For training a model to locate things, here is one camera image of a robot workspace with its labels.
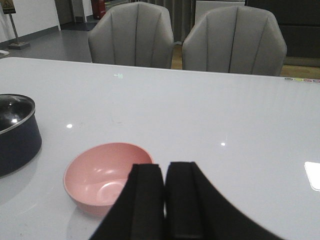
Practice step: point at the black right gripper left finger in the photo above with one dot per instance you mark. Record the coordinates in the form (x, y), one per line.
(138, 213)

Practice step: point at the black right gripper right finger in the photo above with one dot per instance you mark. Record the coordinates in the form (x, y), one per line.
(196, 210)

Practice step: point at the sign stand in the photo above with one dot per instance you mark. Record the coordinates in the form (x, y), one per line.
(8, 8)

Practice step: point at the coloured sticker strip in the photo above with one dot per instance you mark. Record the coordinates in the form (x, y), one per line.
(302, 80)

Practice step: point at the pink plastic bowl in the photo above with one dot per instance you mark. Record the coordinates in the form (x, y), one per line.
(96, 177)

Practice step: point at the red trash bin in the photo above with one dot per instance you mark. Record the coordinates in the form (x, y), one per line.
(98, 9)

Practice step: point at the grey upholstered chair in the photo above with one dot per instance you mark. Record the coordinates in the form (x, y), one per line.
(135, 34)
(235, 39)

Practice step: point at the right grey upholstered chair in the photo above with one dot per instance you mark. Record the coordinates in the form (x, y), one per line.
(235, 39)

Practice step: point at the left grey upholstered chair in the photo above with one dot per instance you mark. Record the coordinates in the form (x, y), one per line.
(135, 34)

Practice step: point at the dark blue saucepan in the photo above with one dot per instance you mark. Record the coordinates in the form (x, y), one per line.
(19, 146)

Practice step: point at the glass lid with blue knob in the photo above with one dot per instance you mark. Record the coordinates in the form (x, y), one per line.
(15, 109)

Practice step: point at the dark counter with white top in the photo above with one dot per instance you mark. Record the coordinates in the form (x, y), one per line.
(299, 22)

